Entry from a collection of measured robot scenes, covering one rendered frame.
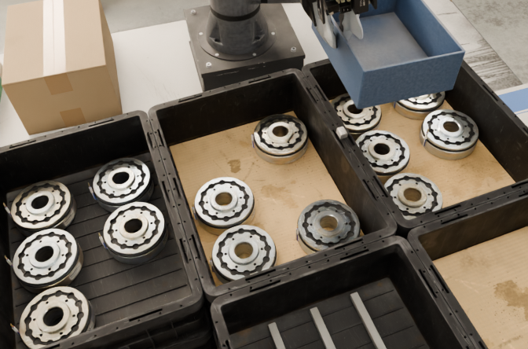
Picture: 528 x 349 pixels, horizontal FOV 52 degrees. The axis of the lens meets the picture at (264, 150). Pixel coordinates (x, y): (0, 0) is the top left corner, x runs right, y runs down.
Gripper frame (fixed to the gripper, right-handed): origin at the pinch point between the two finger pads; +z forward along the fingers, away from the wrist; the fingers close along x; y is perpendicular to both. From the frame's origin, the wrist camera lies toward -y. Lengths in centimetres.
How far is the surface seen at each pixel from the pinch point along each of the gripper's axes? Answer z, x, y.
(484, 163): 33.1, 23.9, 7.0
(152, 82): 38, -36, -47
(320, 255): 18.2, -11.1, 23.3
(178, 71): 39, -29, -49
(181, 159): 25.8, -29.9, -8.2
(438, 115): 29.6, 19.7, -4.2
